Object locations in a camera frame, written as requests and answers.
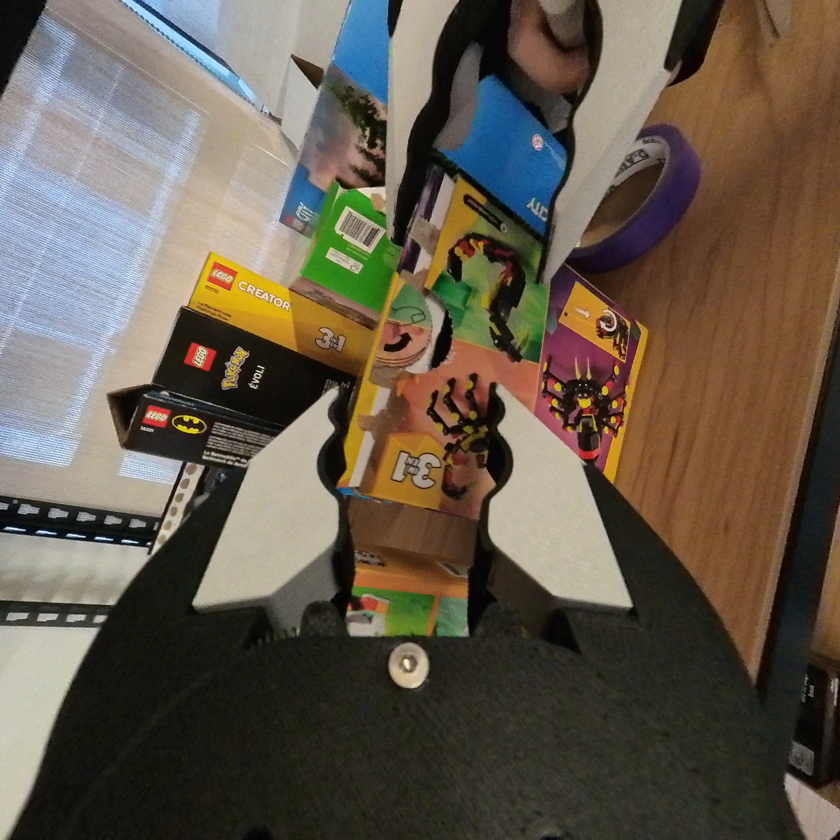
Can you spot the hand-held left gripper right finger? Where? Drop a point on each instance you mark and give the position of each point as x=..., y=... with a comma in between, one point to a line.
x=558, y=531

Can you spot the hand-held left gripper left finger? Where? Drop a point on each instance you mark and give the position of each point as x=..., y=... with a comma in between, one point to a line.
x=275, y=525

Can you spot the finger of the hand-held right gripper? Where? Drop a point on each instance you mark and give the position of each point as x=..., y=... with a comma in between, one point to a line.
x=630, y=65
x=410, y=79

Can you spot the purple masking tape roll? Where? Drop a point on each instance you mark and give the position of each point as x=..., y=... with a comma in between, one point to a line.
x=669, y=190

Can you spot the yellow unicorn toy box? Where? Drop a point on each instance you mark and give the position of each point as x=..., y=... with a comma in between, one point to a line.
x=407, y=577

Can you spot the spider toy box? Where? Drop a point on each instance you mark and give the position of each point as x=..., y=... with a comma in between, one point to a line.
x=459, y=341

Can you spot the person's right hand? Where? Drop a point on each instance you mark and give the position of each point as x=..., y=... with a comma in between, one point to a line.
x=544, y=65

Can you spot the black bat logo toy box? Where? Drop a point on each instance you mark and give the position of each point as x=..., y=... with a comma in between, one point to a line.
x=216, y=433

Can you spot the blue toy box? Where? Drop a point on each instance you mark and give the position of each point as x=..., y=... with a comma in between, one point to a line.
x=499, y=151

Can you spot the white cardboard box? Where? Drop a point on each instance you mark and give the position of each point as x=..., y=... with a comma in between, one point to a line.
x=308, y=26

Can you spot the black gold toy box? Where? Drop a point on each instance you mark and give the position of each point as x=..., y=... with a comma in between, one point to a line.
x=262, y=367

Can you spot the large green toy box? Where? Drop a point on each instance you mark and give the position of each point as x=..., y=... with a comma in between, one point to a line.
x=328, y=262

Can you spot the black metal shelf rack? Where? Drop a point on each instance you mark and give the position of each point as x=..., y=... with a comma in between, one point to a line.
x=65, y=512

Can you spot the yellow flamingo toy box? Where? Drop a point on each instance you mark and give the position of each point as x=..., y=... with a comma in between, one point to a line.
x=262, y=295

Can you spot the black labelled box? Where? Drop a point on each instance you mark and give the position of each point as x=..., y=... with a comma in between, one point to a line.
x=820, y=722

